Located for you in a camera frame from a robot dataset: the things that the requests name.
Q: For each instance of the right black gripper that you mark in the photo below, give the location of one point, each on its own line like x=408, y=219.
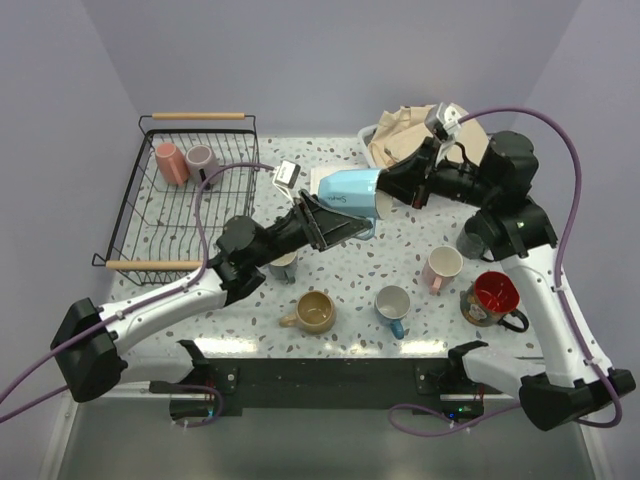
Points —
x=407, y=180

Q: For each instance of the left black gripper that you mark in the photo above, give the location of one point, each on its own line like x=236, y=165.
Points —
x=323, y=227

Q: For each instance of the light blue faceted mug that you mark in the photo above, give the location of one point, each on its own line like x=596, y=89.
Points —
x=355, y=192

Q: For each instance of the dark green glossy mug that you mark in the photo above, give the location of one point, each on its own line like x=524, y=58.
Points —
x=470, y=244

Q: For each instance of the purple mug black handle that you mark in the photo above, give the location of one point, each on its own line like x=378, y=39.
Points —
x=202, y=162

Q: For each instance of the salmon pink mug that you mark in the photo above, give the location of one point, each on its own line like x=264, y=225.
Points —
x=171, y=163

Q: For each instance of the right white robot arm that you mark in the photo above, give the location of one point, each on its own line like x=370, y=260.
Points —
x=576, y=377

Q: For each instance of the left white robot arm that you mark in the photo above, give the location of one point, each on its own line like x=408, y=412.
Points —
x=90, y=345

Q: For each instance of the folded white towel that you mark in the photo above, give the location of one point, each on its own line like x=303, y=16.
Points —
x=320, y=172

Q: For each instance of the beige cloth bag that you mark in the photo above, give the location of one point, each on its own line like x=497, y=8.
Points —
x=402, y=132

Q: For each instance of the white plastic basin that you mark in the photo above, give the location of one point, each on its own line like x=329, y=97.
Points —
x=376, y=157

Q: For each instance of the grey green faceted mug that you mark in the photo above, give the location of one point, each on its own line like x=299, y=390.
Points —
x=284, y=268

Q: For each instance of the pale pink mug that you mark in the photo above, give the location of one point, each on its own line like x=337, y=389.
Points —
x=442, y=266

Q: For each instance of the tan glazed round mug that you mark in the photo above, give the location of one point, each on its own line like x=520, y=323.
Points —
x=314, y=313

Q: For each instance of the blue speckled mug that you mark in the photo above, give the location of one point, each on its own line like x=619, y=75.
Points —
x=392, y=304

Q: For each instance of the red inside patterned mug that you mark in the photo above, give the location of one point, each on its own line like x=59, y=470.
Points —
x=492, y=299

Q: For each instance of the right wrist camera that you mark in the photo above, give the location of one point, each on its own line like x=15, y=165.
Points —
x=443, y=122

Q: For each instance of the black wire dish rack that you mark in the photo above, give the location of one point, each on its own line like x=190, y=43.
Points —
x=155, y=240

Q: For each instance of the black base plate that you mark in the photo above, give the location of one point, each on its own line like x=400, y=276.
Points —
x=324, y=384

